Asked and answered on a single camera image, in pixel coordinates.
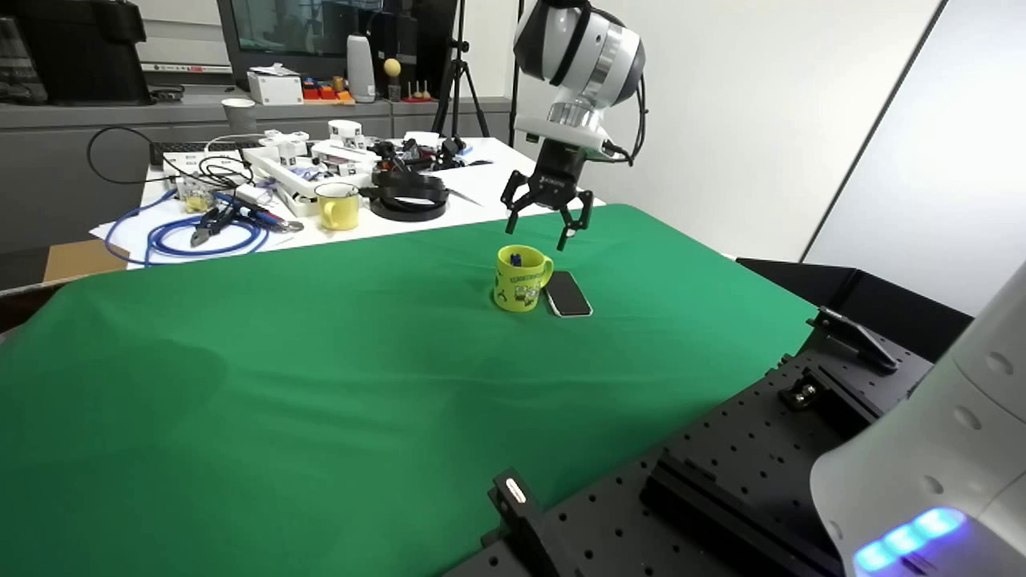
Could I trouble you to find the black camera tripod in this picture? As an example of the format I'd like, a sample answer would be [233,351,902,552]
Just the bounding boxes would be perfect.
[430,0,494,142]

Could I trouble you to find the small black mounting block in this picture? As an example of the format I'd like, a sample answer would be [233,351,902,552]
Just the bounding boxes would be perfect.
[775,374,826,417]

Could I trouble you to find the yellow-green cartoon cup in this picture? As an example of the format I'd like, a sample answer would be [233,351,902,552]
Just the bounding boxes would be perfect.
[489,240,559,318]

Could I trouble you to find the grey counter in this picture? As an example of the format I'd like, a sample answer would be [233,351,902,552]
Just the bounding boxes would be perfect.
[0,92,517,263]

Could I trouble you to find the white tray with parts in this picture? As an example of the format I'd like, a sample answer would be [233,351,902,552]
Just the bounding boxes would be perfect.
[243,142,385,217]

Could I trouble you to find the blue cable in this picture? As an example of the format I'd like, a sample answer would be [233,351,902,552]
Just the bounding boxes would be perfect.
[101,185,276,268]

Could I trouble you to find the white table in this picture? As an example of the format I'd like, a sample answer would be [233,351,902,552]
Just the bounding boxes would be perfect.
[85,134,610,274]

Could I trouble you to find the small clear yellow cup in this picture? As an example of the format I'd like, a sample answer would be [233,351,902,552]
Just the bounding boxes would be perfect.
[174,173,219,215]

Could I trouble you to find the black coiled strap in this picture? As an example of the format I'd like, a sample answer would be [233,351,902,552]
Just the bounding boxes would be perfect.
[364,171,452,226]

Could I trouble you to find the white cylindrical speaker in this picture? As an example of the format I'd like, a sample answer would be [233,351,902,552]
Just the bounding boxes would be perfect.
[341,31,383,106]

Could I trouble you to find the black perforated breadboard plate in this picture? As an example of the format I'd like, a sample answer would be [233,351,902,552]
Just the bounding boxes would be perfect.
[445,318,939,577]

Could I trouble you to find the black smartphone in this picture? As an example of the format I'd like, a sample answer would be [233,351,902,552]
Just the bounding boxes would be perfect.
[544,268,596,321]

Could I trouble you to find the black clamp with white label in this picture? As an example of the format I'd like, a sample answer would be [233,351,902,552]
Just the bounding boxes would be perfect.
[486,469,562,577]

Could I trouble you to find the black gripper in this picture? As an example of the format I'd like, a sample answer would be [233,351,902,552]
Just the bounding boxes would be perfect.
[498,139,601,254]

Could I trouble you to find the cardboard box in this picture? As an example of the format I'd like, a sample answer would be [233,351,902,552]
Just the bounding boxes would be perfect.
[38,239,131,289]

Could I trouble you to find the black gear pile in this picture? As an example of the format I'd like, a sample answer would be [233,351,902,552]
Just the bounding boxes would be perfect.
[372,133,498,178]

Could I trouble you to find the black high-back chair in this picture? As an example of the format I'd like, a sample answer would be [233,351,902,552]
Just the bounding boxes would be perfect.
[0,0,154,110]

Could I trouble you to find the black pliers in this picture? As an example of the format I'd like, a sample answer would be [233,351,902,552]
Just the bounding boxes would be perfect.
[185,200,246,254]

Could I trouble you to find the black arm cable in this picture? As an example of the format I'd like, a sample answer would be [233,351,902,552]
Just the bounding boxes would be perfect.
[562,0,652,168]

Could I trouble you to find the black cable loop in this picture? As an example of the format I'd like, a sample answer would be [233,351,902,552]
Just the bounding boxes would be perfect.
[82,121,171,193]

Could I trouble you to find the black tilted bracket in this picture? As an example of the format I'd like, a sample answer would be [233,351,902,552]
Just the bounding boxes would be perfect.
[809,304,905,374]

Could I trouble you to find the black slanted pole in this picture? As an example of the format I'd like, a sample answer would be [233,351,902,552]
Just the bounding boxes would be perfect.
[503,0,528,149]

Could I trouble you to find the green table cloth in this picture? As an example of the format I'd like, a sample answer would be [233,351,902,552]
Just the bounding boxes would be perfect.
[0,203,821,577]

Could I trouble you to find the white lidded pot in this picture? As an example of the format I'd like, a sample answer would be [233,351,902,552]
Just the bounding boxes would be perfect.
[243,60,308,110]

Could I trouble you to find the large wall display screen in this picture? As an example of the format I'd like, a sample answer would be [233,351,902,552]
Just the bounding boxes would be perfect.
[215,0,466,89]

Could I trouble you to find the red small items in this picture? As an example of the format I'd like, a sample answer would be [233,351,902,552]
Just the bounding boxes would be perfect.
[298,73,358,106]

